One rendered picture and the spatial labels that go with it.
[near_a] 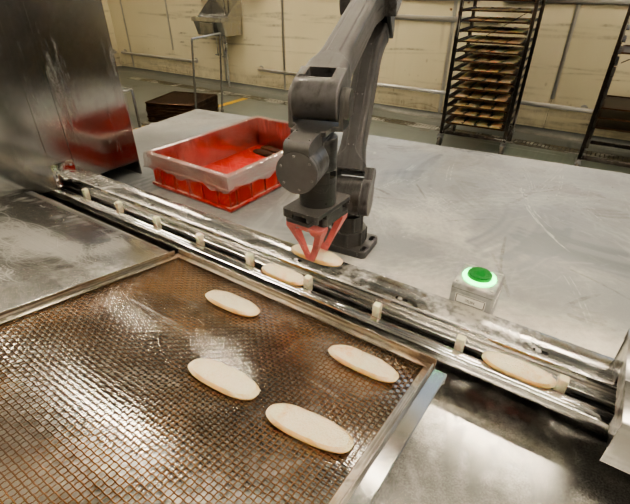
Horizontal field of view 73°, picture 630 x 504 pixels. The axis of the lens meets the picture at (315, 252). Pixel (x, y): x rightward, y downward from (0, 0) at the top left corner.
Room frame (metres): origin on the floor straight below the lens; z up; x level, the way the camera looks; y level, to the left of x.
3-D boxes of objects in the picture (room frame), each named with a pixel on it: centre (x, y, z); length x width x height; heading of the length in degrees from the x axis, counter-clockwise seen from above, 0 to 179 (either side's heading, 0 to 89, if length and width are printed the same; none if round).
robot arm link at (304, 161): (0.57, 0.00, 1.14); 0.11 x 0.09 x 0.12; 163
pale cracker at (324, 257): (0.61, 0.00, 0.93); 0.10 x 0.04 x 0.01; 56
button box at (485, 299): (0.59, -0.28, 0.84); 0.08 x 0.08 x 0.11; 56
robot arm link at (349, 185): (0.80, -0.07, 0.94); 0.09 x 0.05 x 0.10; 163
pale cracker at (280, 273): (0.66, 0.06, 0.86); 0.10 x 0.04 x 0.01; 56
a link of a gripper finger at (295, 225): (0.60, 0.00, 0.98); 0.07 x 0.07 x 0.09; 56
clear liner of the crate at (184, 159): (1.25, 0.21, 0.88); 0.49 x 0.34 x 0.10; 145
